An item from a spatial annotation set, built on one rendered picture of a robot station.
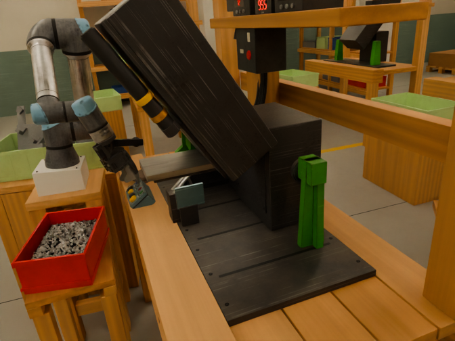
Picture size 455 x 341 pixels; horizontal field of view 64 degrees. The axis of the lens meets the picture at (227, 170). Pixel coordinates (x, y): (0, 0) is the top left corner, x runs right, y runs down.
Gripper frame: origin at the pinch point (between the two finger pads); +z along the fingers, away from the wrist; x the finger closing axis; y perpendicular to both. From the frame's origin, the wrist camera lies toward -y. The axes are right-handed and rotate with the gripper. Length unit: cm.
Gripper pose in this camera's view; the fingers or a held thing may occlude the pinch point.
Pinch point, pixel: (138, 179)
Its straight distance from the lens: 143.1
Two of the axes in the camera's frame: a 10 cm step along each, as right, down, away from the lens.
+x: 6.5, 1.1, -7.5
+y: -6.5, 5.9, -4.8
